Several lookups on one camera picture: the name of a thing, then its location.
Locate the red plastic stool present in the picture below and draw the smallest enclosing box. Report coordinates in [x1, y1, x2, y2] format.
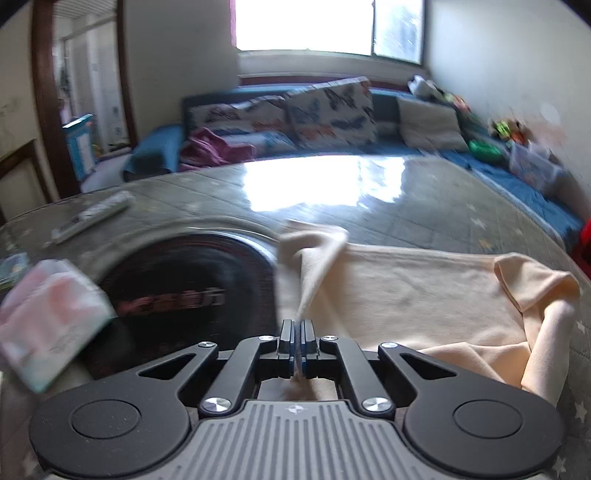
[571, 220, 591, 278]

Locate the left butterfly print pillow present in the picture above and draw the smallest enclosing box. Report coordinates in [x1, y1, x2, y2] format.
[186, 95, 297, 158]

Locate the magenta crumpled garment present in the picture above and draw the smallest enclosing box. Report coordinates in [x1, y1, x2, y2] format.
[178, 128, 256, 171]

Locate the black round induction cooktop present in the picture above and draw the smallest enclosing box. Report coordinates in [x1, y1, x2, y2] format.
[75, 233, 280, 379]

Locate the small green card box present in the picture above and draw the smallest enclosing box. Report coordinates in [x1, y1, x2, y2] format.
[0, 253, 29, 291]

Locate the dark wooden door frame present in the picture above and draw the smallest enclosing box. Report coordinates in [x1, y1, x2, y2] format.
[30, 1, 138, 199]

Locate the white remote control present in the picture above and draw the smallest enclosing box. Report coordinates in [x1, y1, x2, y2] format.
[51, 191, 135, 245]

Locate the black white panda plush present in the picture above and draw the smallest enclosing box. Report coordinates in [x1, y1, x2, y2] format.
[408, 75, 445, 101]

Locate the blue white cabinet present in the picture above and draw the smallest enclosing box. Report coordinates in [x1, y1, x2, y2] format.
[62, 113, 96, 183]

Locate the blue sofa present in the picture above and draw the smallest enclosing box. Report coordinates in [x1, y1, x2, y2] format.
[122, 84, 583, 250]

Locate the grey plain cushion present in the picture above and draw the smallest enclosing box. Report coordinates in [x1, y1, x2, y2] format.
[398, 98, 468, 151]

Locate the green plastic bowl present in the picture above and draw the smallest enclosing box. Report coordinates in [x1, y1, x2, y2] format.
[468, 139, 505, 165]

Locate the colourful plush toy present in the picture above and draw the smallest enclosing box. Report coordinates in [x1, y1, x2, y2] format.
[488, 119, 529, 145]

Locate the pink white tissue pack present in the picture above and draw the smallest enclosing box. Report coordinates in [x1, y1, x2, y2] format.
[1, 260, 116, 393]

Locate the right butterfly print pillow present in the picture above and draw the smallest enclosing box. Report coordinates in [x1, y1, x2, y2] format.
[284, 77, 378, 150]

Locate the clear plastic storage box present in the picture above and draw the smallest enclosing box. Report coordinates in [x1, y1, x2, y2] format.
[509, 144, 566, 196]

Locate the window with frame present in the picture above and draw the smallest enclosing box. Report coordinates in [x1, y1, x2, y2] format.
[230, 0, 425, 65]

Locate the grey quilted table cover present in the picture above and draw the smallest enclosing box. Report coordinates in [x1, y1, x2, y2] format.
[1, 156, 590, 479]

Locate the cream beige shirt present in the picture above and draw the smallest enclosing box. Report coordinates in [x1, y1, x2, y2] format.
[276, 221, 580, 403]

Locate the butterfly print pillow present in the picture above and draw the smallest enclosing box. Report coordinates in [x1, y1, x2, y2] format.
[186, 95, 297, 158]
[284, 77, 378, 150]

